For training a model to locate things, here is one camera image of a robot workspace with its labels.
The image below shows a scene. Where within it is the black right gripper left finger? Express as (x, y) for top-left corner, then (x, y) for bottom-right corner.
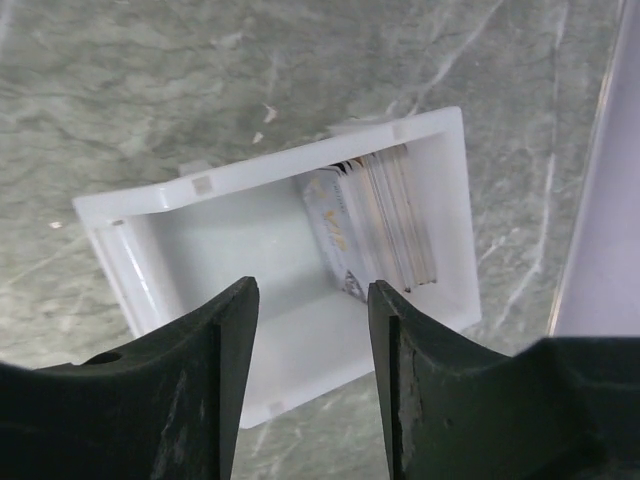
(1, 277), (259, 479)

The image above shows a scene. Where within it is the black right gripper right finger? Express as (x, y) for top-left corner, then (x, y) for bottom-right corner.
(368, 281), (639, 479)

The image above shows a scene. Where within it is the white VIP credit card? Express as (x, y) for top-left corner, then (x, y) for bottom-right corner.
(299, 166), (369, 303)

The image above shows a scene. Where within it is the white plastic card tray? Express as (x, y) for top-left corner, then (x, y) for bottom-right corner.
(73, 107), (481, 429)

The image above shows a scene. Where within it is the stack of cards in tray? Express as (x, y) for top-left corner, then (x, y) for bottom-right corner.
(325, 144), (437, 296)

